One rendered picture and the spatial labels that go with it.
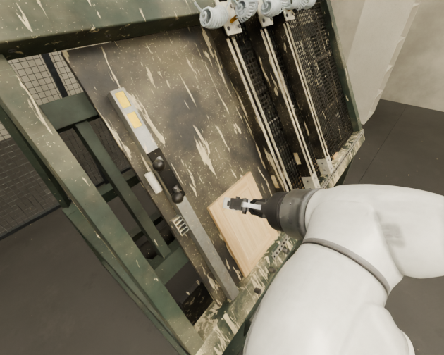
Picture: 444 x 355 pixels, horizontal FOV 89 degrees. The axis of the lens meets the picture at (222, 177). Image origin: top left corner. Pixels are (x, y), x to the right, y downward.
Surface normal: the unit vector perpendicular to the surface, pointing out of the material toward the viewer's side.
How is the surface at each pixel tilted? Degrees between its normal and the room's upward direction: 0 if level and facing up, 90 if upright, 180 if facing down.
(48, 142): 60
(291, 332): 23
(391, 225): 54
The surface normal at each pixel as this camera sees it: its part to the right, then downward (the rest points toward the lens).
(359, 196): -0.60, -0.71
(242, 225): 0.65, -0.04
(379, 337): 0.20, -0.50
